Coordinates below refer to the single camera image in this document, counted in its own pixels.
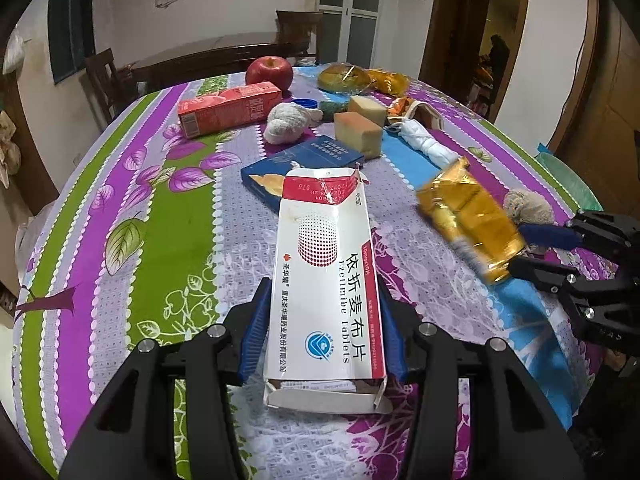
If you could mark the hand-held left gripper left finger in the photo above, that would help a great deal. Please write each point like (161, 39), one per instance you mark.
(252, 330)

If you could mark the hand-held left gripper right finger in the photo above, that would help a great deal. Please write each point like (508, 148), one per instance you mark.
(395, 355)

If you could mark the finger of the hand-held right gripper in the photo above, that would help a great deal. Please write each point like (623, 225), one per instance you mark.
(547, 236)
(540, 272)

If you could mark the gold foil snack bag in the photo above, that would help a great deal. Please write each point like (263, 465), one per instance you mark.
(470, 215)

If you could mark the white red medicine box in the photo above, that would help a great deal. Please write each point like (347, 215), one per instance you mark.
(325, 285)

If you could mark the white face mask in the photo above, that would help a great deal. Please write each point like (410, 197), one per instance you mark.
(425, 142)

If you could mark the white cloth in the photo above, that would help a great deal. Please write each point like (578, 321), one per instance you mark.
(285, 122)

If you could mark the beige fluffy ball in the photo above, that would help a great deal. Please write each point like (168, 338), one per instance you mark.
(530, 207)

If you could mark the striped floral tablecloth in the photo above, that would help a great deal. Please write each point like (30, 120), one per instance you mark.
(150, 260)

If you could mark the brown white paper wrapper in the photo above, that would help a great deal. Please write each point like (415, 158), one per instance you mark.
(427, 115)

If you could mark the blue flat carton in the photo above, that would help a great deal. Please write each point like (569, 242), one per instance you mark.
(310, 155)

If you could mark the small orange wrapper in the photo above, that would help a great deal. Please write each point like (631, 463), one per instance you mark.
(399, 106)

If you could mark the yellow sponge block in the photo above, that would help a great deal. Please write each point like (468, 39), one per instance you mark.
(367, 106)
(357, 132)

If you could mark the orange plastic wrapper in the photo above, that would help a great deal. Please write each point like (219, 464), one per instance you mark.
(390, 82)

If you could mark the red juice carton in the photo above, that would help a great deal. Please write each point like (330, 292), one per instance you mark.
(225, 107)

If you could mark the blue bottle cap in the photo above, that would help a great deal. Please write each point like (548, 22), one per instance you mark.
(307, 103)

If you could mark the green scouring pad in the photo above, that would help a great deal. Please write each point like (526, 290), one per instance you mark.
(332, 110)

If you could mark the red apple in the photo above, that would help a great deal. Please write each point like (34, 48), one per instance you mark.
(269, 72)

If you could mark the bread in clear bag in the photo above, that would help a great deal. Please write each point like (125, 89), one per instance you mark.
(342, 77)

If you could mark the dark wooden table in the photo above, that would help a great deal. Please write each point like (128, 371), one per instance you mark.
(210, 55)

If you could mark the dark wooden chair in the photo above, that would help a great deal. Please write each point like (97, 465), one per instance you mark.
(300, 30)
(102, 80)

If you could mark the white glass panel door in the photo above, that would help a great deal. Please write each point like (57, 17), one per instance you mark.
(352, 10)

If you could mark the hanging beige cloth bag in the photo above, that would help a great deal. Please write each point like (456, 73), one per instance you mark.
(9, 150)

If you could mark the brown wooden door frame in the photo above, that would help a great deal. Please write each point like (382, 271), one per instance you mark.
(450, 20)

